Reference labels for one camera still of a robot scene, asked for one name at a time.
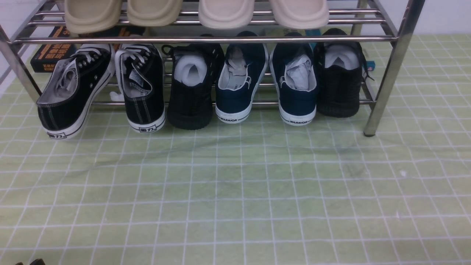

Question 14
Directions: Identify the black canvas sneaker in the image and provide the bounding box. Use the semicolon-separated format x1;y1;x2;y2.
36;44;116;140
114;43;166;134

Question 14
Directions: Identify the navy canvas shoe left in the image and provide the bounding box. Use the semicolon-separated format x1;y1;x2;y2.
215;43;269;124

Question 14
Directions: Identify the navy canvas shoe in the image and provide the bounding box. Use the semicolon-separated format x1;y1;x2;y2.
269;43;319;126
215;43;269;124

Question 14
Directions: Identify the black knit shoe left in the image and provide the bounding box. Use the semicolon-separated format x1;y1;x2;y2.
162;43;225;130

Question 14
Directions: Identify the black knit shoe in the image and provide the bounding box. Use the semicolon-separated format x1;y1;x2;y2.
313;41;370;119
162;43;225;130

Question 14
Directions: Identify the navy canvas shoe right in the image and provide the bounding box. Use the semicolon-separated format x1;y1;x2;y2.
269;43;319;126

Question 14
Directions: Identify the black knit shoe right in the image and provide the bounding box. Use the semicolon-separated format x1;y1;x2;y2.
313;41;370;119

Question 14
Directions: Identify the steel shoe rack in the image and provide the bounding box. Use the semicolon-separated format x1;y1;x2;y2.
1;0;425;137

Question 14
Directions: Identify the cream slipper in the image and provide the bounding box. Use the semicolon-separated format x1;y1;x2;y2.
198;0;255;29
269;0;329;29

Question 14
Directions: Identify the cream slipper far right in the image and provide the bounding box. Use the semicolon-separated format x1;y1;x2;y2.
269;0;329;29

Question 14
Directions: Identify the beige slipper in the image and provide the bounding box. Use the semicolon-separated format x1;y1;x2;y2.
127;0;183;27
64;0;122;34

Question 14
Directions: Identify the beige slipper far left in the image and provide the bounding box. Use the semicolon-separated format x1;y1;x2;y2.
64;0;122;34

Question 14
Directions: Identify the black orange book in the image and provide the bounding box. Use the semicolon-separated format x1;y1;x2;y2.
30;26;146;73

